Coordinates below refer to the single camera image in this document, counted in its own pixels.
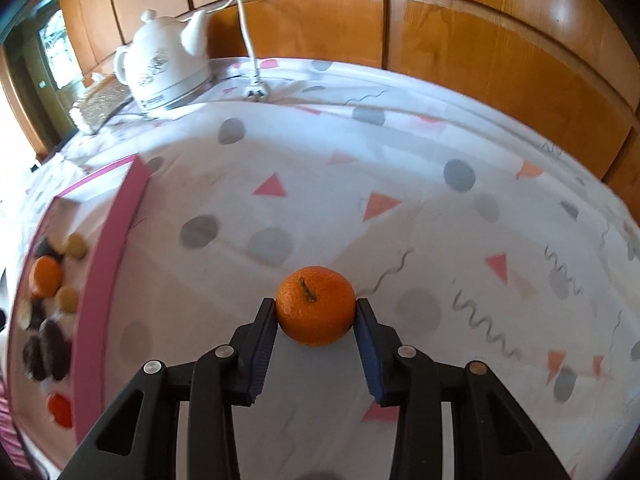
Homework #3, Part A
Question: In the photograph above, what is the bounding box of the small red tomato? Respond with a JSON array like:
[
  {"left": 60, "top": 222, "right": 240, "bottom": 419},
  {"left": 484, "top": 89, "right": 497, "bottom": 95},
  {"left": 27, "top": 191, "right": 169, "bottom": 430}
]
[{"left": 46, "top": 391, "right": 74, "bottom": 429}]

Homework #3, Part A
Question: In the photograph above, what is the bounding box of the dark wrinkled fruit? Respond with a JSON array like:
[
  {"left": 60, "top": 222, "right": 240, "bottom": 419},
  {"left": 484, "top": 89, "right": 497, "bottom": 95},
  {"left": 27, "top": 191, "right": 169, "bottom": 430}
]
[{"left": 39, "top": 318, "right": 70, "bottom": 382}]

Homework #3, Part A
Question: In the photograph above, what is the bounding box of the dark round fruit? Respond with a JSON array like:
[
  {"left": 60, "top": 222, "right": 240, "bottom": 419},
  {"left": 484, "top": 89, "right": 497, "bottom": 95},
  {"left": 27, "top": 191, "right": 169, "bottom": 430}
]
[{"left": 22, "top": 335, "right": 48, "bottom": 382}]

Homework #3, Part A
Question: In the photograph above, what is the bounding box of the orange mandarin with stem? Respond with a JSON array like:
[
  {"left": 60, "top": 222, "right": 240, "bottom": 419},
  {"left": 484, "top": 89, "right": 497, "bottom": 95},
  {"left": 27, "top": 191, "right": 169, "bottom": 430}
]
[{"left": 29, "top": 256, "right": 64, "bottom": 299}]

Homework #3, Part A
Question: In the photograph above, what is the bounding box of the small yellow-green fruit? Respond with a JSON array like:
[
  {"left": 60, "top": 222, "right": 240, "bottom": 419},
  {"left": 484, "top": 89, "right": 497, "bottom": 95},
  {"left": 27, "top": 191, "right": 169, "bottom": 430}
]
[
  {"left": 65, "top": 232, "right": 88, "bottom": 260},
  {"left": 54, "top": 285, "right": 79, "bottom": 314}
]

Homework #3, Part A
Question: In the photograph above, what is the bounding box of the cut purple yam piece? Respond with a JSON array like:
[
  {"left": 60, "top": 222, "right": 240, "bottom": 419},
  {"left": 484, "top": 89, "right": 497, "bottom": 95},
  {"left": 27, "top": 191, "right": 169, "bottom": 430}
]
[{"left": 34, "top": 235, "right": 65, "bottom": 262}]

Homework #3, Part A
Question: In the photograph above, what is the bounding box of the patterned white tablecloth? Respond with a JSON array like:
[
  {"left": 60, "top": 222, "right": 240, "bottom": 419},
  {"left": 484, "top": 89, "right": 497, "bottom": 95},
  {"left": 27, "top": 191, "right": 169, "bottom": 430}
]
[{"left": 8, "top": 55, "right": 640, "bottom": 480}]

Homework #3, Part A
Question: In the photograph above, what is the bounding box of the pink shallow box tray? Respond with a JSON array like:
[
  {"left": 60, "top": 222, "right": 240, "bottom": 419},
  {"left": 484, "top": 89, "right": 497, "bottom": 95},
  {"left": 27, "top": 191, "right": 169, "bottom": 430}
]
[{"left": 4, "top": 155, "right": 150, "bottom": 469}]

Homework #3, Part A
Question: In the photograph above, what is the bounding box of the ornate silver tissue box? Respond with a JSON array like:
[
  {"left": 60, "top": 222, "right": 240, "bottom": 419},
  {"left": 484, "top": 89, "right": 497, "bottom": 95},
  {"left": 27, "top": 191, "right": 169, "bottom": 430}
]
[{"left": 70, "top": 73, "right": 132, "bottom": 134}]

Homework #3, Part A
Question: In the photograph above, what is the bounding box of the white ceramic electric kettle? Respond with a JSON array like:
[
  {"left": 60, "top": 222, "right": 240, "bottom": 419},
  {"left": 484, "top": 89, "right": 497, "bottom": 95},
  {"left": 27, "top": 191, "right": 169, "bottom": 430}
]
[{"left": 114, "top": 9, "right": 212, "bottom": 115}]

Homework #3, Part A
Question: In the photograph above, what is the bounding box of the wooden glass door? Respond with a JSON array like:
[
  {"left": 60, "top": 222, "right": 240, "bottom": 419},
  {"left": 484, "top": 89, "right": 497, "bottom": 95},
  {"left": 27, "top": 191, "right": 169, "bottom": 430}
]
[{"left": 3, "top": 0, "right": 84, "bottom": 162}]

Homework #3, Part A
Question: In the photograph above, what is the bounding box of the white kettle power cord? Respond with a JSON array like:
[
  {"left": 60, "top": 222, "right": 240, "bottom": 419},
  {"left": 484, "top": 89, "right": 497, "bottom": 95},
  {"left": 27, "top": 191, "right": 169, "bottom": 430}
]
[{"left": 204, "top": 0, "right": 271, "bottom": 102}]

